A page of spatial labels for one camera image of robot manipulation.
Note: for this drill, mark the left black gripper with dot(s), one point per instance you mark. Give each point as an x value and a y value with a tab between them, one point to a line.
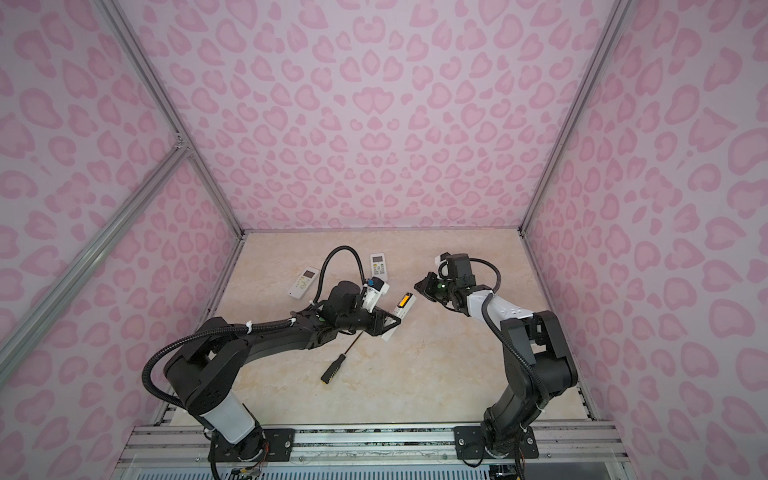
378	322

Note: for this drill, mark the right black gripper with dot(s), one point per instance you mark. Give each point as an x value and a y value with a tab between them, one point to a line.
430	282

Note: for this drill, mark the slim white remote control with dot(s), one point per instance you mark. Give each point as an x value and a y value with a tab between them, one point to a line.
397	315

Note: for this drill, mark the black handled screwdriver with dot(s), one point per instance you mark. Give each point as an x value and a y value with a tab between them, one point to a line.
336	365

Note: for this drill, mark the white remote angled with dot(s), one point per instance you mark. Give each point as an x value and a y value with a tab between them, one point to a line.
303	283

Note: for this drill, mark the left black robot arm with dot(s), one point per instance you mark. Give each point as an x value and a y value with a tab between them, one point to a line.
204	366

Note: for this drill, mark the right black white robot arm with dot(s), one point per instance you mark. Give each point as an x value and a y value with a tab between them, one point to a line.
538	363

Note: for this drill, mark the white remote centre back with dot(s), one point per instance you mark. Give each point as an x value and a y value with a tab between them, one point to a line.
379	266

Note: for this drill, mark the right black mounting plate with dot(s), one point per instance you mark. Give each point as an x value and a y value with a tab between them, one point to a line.
474	443

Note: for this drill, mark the black mounting plate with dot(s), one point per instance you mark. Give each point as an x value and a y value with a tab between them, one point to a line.
474	443
270	445

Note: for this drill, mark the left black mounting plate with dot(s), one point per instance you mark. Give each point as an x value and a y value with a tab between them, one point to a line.
270	445

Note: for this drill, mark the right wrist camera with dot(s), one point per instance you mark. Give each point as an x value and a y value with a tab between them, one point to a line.
442	258

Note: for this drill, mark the aluminium front rail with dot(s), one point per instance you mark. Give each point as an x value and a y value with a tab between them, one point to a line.
569	449

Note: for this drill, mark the aluminium diagonal frame bar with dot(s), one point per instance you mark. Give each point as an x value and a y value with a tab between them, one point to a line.
40	318

